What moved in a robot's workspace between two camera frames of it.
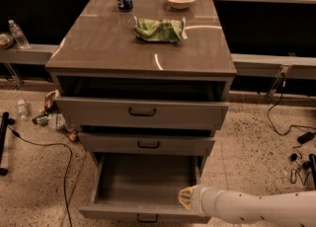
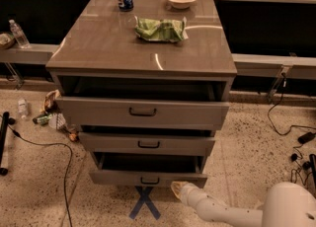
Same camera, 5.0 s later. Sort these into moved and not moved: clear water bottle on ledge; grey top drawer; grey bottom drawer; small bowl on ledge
Moved: grey bottom drawer
Not moved: grey top drawer; small bowl on ledge; clear water bottle on ledge
